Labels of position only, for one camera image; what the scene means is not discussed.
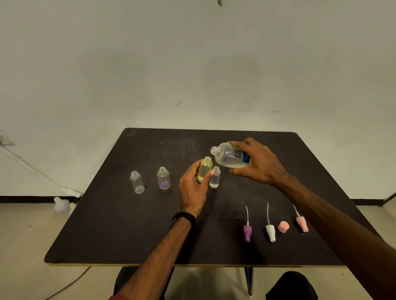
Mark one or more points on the large clear plastic bottle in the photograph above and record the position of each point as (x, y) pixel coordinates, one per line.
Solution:
(227, 156)

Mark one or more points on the black wristband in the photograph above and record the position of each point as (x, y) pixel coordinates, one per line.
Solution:
(185, 215)

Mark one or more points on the black table leg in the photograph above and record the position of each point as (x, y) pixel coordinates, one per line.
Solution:
(249, 281)

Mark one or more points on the person's left hand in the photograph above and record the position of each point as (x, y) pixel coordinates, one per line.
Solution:
(191, 194)

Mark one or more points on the person's right forearm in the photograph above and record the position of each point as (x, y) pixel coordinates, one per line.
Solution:
(340, 235)

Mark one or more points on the white plastic floor object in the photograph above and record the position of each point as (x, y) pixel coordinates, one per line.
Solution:
(62, 205)

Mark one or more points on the small purple-tinted bottle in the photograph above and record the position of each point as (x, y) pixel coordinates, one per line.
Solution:
(163, 180)

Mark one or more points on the purple spray cap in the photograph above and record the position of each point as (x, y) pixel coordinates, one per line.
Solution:
(247, 231)

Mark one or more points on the white spray cap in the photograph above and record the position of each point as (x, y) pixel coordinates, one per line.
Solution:
(270, 231)

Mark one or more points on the person's left forearm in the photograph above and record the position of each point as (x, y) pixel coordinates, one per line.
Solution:
(157, 259)

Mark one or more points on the person's right leg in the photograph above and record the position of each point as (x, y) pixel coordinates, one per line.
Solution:
(292, 287)

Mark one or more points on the small clear bottle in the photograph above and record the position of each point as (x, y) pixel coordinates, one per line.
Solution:
(215, 180)
(137, 184)

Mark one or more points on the pink spray cap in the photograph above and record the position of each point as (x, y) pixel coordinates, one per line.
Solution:
(302, 223)

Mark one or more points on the person's right hand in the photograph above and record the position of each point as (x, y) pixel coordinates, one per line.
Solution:
(264, 165)

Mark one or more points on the small yellow bottle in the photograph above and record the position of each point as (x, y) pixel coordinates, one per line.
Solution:
(204, 167)

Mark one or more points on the pink round cap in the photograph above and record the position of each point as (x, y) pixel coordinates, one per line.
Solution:
(283, 227)

